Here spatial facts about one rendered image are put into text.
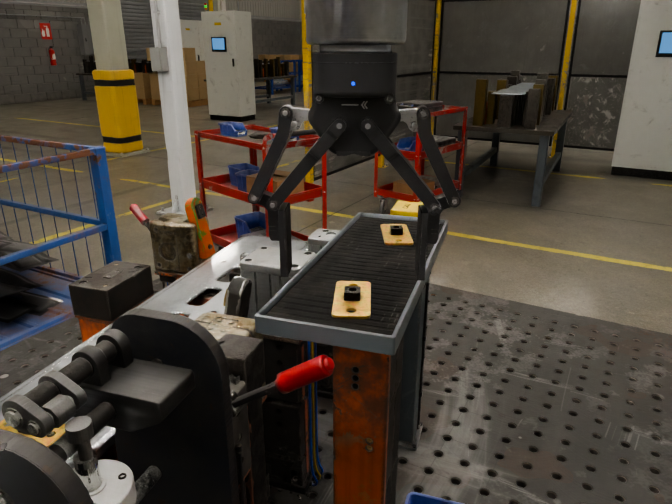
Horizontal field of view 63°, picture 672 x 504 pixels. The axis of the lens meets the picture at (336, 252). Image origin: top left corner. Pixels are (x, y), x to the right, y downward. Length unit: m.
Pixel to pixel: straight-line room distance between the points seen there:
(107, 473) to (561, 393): 1.03
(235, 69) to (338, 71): 10.61
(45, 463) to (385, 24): 0.39
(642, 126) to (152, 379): 6.77
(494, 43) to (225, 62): 5.32
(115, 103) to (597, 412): 7.29
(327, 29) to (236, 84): 10.63
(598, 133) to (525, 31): 1.61
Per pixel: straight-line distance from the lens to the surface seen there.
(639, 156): 7.09
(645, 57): 7.00
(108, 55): 7.97
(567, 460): 1.15
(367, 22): 0.47
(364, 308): 0.55
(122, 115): 7.98
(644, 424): 1.30
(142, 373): 0.48
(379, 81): 0.49
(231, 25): 11.10
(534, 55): 7.96
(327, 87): 0.49
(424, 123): 0.51
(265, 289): 0.81
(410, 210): 0.89
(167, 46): 4.84
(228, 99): 11.26
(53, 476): 0.38
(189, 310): 0.94
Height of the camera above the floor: 1.41
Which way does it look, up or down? 21 degrees down
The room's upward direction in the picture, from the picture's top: straight up
